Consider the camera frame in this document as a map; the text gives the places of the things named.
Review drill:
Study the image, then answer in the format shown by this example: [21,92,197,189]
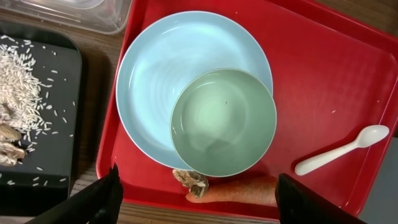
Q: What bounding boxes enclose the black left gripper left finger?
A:
[27,164,124,224]

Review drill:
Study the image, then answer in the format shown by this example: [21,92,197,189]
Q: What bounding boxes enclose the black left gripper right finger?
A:
[275,174,365,224]

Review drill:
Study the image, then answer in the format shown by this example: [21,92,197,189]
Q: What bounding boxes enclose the green bowl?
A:
[170,68,277,177]

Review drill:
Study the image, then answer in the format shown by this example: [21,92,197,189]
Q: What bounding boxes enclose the black waste tray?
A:
[1,21,82,217]

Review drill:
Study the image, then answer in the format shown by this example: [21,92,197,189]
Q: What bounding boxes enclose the grey dishwasher rack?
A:
[359,138,398,224]

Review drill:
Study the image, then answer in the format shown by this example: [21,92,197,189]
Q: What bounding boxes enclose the clear plastic waste bin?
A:
[1,0,133,35]

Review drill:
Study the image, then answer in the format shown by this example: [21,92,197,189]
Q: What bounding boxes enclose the orange carrot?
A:
[186,176,277,205]

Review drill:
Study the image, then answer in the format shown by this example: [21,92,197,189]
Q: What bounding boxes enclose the white plastic spoon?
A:
[295,124,390,175]

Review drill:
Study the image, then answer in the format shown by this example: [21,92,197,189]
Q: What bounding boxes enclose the rice and food scraps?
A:
[1,43,45,167]

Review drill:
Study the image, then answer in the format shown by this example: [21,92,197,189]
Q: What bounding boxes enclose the red serving tray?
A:
[96,0,397,220]

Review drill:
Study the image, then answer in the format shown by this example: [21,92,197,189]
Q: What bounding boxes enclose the light blue plate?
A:
[116,11,273,170]

